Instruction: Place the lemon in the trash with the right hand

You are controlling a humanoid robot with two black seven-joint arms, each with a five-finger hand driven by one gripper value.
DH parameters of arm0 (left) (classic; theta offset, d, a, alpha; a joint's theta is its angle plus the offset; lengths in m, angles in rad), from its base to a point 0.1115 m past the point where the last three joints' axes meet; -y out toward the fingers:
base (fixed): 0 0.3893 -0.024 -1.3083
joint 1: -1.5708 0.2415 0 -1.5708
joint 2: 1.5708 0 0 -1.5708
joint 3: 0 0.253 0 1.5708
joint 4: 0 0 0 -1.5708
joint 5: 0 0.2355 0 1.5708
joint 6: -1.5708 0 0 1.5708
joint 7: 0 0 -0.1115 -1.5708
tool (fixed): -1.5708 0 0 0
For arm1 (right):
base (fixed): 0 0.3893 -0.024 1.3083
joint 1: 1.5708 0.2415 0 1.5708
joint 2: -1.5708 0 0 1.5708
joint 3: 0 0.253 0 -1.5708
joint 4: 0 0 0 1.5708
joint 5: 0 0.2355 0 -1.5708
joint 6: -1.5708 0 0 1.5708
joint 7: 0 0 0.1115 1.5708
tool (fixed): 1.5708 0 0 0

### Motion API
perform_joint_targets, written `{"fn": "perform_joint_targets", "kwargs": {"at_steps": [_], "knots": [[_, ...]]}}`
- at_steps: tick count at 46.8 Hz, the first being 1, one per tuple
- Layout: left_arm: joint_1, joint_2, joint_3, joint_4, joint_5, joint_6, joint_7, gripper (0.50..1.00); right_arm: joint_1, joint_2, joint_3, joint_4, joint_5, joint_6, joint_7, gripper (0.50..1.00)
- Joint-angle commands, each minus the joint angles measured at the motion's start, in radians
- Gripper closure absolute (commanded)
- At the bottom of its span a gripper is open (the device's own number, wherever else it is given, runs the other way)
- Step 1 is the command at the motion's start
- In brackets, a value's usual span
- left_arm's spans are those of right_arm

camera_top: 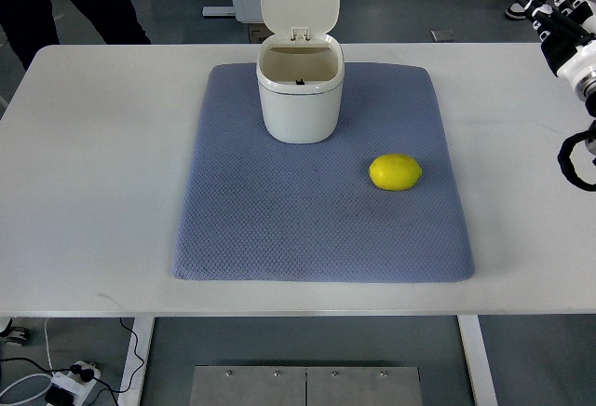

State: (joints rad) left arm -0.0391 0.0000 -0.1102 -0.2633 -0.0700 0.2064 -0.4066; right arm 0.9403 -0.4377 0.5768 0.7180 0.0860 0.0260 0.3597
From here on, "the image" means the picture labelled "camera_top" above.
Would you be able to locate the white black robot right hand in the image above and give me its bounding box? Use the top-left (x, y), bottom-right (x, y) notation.
top-left (515, 0), bottom-right (595, 102)

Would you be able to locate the yellow lemon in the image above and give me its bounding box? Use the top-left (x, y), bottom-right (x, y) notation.
top-left (369, 154), bottom-right (423, 191)

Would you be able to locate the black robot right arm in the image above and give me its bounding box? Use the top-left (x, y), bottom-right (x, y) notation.
top-left (557, 72), bottom-right (595, 193)

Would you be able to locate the white trash bin with lid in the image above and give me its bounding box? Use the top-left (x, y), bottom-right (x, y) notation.
top-left (256, 0), bottom-right (345, 144)

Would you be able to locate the black white sneaker near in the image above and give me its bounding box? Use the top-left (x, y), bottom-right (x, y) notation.
top-left (505, 3), bottom-right (526, 20)

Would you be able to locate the blue textured mat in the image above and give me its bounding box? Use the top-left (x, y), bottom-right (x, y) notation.
top-left (171, 62), bottom-right (474, 283)

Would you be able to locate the cardboard box behind bin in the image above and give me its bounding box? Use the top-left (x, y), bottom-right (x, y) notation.
top-left (248, 23), bottom-right (273, 44)

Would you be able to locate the white right table leg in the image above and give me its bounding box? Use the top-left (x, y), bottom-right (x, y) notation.
top-left (457, 315), bottom-right (498, 406)

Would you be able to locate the white table leg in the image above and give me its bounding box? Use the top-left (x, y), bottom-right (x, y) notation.
top-left (457, 315), bottom-right (498, 406)
top-left (117, 317), bottom-right (155, 406)

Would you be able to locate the person in black trousers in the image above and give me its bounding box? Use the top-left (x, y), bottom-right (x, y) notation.
top-left (0, 0), bottom-right (152, 72)

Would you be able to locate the metal floor plate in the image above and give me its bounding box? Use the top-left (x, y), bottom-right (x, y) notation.
top-left (190, 366), bottom-right (423, 405)

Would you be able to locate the white left table leg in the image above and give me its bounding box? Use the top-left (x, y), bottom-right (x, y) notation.
top-left (117, 317), bottom-right (155, 406)

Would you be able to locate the white power strip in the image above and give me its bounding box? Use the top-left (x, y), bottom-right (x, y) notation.
top-left (44, 361), bottom-right (101, 406)

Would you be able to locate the black power cable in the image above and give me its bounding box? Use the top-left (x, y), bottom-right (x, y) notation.
top-left (0, 317), bottom-right (145, 406)

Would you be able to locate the white cable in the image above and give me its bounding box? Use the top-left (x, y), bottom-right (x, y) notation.
top-left (0, 318), bottom-right (56, 406)

